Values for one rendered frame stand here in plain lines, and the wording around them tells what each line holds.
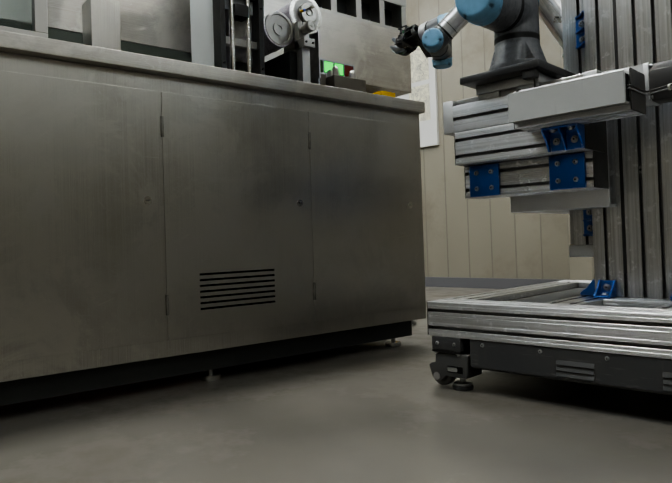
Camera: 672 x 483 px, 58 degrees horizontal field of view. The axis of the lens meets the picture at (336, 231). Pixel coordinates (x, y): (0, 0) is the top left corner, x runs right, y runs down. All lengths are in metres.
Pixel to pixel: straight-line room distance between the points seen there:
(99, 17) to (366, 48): 1.38
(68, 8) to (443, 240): 3.50
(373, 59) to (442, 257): 2.38
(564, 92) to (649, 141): 0.33
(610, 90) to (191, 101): 1.07
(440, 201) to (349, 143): 3.04
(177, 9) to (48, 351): 1.43
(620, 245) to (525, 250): 2.99
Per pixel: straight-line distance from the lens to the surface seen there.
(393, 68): 3.16
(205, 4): 2.35
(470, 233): 4.91
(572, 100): 1.46
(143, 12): 2.48
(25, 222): 1.61
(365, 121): 2.15
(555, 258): 4.59
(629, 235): 1.72
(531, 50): 1.70
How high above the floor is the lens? 0.39
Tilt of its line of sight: 1 degrees up
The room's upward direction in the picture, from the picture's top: 2 degrees counter-clockwise
